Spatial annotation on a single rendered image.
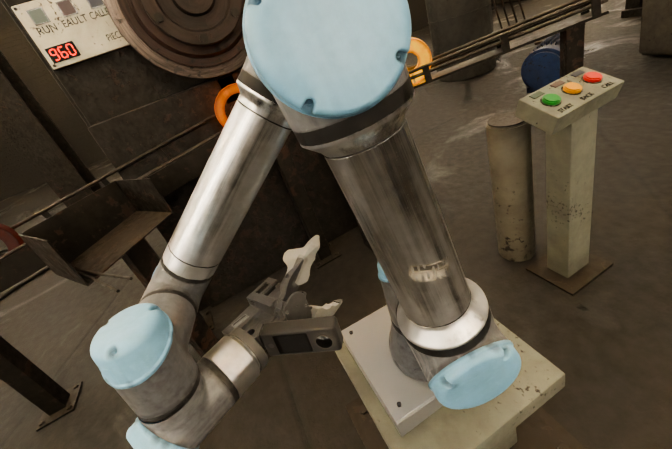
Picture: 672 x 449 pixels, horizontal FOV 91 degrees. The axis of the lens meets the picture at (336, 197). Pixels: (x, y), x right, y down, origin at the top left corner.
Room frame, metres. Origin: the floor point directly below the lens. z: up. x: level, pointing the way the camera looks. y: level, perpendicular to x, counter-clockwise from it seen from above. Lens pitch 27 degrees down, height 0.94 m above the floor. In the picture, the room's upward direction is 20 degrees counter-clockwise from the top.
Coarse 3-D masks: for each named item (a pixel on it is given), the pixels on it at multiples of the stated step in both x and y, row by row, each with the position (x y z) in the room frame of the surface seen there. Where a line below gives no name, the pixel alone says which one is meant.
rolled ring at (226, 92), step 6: (234, 84) 1.26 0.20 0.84; (222, 90) 1.25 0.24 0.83; (228, 90) 1.25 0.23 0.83; (234, 90) 1.26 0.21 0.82; (222, 96) 1.25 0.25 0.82; (228, 96) 1.25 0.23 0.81; (216, 102) 1.24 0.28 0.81; (222, 102) 1.24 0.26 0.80; (216, 108) 1.24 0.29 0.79; (222, 108) 1.24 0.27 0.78; (216, 114) 1.23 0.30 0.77; (222, 114) 1.24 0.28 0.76; (222, 120) 1.24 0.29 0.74
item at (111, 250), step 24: (96, 192) 0.97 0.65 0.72; (120, 192) 1.01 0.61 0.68; (144, 192) 0.93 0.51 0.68; (72, 216) 0.90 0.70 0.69; (96, 216) 0.94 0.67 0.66; (120, 216) 0.98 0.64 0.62; (144, 216) 0.94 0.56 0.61; (168, 216) 0.88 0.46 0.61; (24, 240) 0.80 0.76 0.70; (48, 240) 0.84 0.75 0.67; (72, 240) 0.87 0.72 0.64; (96, 240) 0.91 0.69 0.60; (120, 240) 0.85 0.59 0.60; (144, 240) 0.87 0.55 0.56; (48, 264) 0.80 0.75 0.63; (72, 264) 0.83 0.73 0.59; (96, 264) 0.77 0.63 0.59; (144, 264) 0.84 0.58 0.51; (192, 336) 0.83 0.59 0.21
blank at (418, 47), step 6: (414, 42) 1.16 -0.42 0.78; (420, 42) 1.15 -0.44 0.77; (414, 48) 1.16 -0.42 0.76; (420, 48) 1.15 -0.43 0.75; (426, 48) 1.15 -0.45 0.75; (420, 54) 1.15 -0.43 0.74; (426, 54) 1.15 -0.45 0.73; (420, 60) 1.15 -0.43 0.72; (426, 60) 1.15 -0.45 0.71; (414, 72) 1.16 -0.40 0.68; (420, 72) 1.16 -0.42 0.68; (420, 78) 1.16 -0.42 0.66
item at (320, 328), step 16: (304, 320) 0.36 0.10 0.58; (320, 320) 0.35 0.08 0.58; (336, 320) 0.34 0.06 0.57; (272, 336) 0.35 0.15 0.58; (288, 336) 0.34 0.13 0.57; (304, 336) 0.34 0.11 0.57; (320, 336) 0.33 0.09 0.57; (336, 336) 0.33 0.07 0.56; (272, 352) 0.35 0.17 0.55; (288, 352) 0.34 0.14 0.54; (304, 352) 0.34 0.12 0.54
